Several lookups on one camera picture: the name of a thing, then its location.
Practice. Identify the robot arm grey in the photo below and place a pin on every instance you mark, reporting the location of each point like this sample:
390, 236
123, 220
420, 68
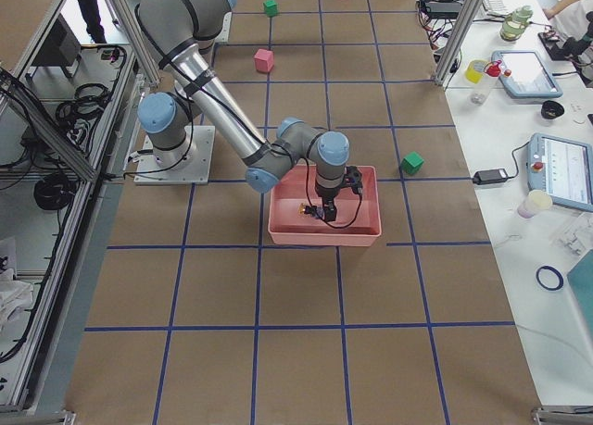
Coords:
177, 34

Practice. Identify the yellow push button switch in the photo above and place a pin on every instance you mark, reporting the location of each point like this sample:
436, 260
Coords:
311, 210

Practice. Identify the white paper cup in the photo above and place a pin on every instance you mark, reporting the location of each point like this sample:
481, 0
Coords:
534, 203

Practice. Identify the green cube near tray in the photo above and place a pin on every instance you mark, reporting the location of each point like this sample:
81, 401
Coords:
411, 163

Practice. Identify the black power adapter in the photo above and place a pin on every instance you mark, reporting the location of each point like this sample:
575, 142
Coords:
490, 176

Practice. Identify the teach pendant upper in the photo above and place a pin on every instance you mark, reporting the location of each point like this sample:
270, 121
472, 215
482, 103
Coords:
525, 75

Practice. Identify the teach pendant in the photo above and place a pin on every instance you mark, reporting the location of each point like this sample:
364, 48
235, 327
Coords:
525, 75
562, 168

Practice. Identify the teach pendant lower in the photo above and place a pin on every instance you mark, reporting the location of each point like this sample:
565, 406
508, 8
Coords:
562, 168

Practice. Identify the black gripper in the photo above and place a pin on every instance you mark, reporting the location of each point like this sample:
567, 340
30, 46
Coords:
326, 199

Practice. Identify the green glass bottle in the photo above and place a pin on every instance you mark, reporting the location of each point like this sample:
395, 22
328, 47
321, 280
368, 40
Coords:
515, 23

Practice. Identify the aluminium frame post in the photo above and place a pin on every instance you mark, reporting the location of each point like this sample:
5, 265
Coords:
453, 46

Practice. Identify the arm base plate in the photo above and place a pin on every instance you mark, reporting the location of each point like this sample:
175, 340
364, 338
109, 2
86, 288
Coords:
186, 164

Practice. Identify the yellow tape roll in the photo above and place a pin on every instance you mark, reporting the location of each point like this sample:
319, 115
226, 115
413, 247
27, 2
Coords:
475, 70

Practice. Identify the green cube near arm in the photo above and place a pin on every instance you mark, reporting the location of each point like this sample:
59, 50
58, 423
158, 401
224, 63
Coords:
270, 8

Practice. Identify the pink cube centre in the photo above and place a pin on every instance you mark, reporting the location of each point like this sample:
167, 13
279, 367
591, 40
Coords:
264, 60

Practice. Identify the black round cap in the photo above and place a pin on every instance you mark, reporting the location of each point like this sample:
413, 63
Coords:
551, 109

